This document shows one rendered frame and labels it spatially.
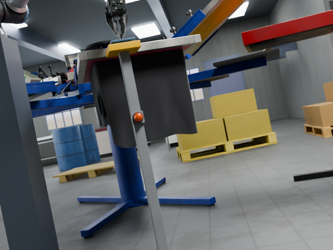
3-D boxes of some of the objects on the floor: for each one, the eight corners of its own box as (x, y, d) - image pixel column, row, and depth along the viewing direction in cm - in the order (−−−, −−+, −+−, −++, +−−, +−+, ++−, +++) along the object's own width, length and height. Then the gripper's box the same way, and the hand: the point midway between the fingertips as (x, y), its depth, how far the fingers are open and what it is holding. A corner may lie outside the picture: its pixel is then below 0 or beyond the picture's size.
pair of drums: (103, 159, 942) (96, 122, 941) (89, 165, 821) (81, 123, 820) (73, 165, 949) (66, 128, 948) (54, 172, 827) (46, 130, 826)
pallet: (147, 161, 661) (146, 155, 660) (131, 170, 573) (130, 162, 573) (77, 174, 690) (76, 167, 690) (51, 184, 603) (50, 176, 603)
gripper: (101, -17, 154) (112, 37, 154) (124, -19, 156) (134, 33, 156) (99, -9, 163) (110, 42, 163) (121, -11, 165) (131, 39, 165)
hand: (120, 36), depth 162 cm, fingers closed
